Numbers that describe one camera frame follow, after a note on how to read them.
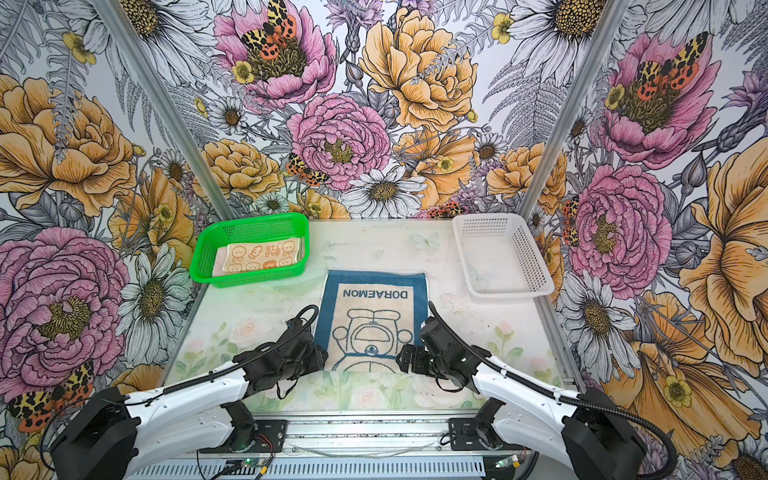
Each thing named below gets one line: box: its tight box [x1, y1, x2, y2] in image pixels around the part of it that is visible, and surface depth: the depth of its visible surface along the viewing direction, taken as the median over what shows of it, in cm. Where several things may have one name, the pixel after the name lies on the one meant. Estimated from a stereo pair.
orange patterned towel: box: [213, 237, 305, 276], surface depth 110 cm
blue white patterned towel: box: [314, 270, 429, 372], surface depth 96 cm
